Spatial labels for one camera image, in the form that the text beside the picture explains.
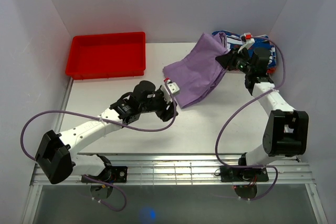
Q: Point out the purple trousers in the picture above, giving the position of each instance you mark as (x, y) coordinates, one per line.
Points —
(198, 73)

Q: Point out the red folded trousers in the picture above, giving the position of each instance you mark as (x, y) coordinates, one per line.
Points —
(271, 70)

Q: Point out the red plastic tray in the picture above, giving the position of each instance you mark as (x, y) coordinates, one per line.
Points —
(107, 56)

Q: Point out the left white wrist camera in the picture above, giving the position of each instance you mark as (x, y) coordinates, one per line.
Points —
(170, 88)

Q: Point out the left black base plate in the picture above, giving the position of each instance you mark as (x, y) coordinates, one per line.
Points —
(119, 174)

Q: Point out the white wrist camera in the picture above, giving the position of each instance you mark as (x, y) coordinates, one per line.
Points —
(247, 41)
(170, 88)

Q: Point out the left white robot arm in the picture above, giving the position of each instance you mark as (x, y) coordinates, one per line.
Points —
(59, 154)

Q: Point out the blue patterned folded trousers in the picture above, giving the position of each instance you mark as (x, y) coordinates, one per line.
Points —
(232, 40)

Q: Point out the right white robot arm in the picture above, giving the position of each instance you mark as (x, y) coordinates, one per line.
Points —
(286, 130)

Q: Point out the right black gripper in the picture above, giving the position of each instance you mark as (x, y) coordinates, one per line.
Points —
(227, 61)

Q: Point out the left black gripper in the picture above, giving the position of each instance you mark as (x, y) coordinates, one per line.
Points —
(165, 115)

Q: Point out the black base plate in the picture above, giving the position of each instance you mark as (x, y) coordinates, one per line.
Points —
(119, 174)
(229, 174)

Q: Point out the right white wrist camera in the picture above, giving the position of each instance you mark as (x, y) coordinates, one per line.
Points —
(247, 41)

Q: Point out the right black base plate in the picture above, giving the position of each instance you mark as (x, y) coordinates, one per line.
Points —
(229, 174)

